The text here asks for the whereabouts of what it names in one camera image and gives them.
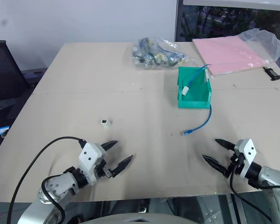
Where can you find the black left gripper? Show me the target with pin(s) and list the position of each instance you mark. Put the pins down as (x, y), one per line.
(100, 171)

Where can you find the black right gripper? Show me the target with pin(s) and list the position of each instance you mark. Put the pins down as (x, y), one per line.
(236, 164)

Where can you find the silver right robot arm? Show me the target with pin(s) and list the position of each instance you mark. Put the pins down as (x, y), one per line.
(270, 175)

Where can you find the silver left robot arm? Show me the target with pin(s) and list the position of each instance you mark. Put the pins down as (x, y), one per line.
(60, 186)

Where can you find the small white connector block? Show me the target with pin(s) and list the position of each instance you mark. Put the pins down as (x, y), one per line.
(106, 123)

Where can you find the green plastic bin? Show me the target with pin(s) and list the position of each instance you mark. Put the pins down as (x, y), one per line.
(193, 102)

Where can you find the black hand tool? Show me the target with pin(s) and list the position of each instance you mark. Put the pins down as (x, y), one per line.
(272, 73)

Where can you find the pink foam sheet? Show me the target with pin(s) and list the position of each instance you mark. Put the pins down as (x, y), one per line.
(224, 53)

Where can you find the clear bag of small parts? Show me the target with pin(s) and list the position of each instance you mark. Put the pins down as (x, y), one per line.
(157, 54)

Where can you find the blue label sticker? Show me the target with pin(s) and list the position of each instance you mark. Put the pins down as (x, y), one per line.
(2, 131)

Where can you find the empty clear plastic bag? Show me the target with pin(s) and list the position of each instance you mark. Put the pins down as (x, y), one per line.
(266, 39)

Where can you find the dark window pane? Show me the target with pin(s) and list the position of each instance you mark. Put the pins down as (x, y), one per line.
(224, 21)

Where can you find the black office chair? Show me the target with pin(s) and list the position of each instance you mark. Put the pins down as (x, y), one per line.
(4, 77)

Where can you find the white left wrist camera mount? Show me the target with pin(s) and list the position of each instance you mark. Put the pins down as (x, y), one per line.
(88, 155)

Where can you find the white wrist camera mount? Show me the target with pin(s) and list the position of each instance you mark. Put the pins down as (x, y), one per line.
(248, 149)
(88, 155)

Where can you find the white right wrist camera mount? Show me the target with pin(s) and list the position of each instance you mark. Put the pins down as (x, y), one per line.
(248, 149)

